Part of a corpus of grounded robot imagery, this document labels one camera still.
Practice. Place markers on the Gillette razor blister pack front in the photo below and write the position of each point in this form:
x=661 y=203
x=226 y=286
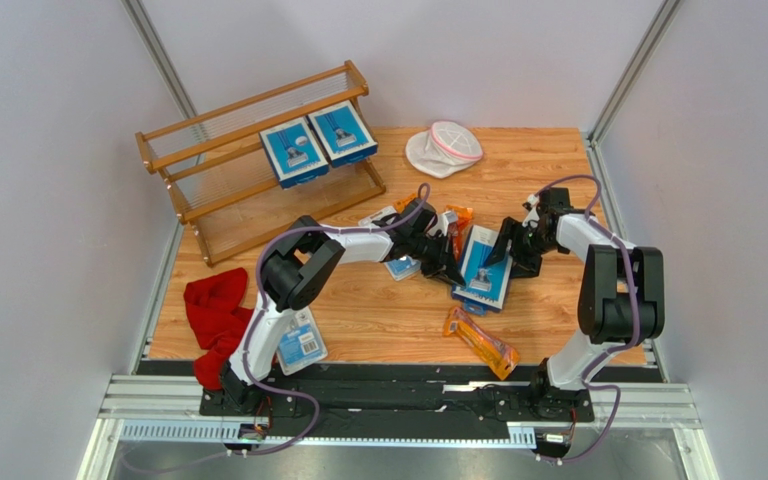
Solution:
x=302 y=344

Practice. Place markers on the blue Harry's box on shelf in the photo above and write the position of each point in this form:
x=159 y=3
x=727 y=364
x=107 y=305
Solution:
x=343 y=134

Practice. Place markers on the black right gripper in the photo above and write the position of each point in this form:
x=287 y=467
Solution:
x=517 y=243

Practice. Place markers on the red cloth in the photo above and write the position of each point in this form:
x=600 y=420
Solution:
x=214 y=310

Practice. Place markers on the orange bic razor bag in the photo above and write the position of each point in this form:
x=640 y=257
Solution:
x=400 y=205
x=464 y=224
x=500 y=357

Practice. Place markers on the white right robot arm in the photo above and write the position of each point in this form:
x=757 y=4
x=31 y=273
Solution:
x=621 y=299

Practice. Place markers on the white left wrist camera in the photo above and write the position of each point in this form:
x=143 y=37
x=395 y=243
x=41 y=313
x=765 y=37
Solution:
x=446 y=224

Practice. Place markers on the orange Bic razor bag front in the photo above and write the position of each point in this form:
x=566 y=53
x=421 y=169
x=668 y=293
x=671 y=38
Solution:
x=500 y=357

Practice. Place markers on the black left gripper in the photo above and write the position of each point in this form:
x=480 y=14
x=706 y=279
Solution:
x=444 y=267

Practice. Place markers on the Gillette razor blister pack centre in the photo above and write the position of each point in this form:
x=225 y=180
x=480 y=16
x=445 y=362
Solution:
x=400 y=268

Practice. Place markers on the aluminium frame rail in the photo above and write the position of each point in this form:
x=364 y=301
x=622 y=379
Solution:
x=165 y=406

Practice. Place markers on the white mesh laundry bag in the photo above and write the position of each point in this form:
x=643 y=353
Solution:
x=444 y=149

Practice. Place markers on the large blue Harry's razor box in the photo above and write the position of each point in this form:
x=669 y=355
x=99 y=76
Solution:
x=294 y=153

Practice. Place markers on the orange Bic razor bag left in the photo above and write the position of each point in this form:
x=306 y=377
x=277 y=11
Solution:
x=400 y=205

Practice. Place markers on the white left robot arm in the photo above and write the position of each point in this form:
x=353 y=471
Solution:
x=294 y=267

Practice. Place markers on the small blue Harry's razor box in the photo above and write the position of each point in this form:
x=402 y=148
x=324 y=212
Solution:
x=486 y=286

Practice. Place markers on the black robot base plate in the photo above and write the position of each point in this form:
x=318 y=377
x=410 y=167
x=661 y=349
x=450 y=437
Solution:
x=403 y=402

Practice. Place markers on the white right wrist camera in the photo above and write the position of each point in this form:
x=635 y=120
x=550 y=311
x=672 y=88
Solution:
x=531 y=204

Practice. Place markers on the wooden two-tier shelf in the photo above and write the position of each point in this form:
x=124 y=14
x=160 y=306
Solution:
x=221 y=185

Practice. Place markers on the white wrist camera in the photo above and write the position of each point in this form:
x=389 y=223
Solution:
x=531 y=204
x=446 y=224

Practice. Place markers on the gillette razor blister pack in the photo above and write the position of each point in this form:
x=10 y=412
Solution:
x=302 y=344
x=400 y=268

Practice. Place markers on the orange Bic razor bag right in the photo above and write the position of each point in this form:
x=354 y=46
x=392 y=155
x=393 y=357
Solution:
x=464 y=224

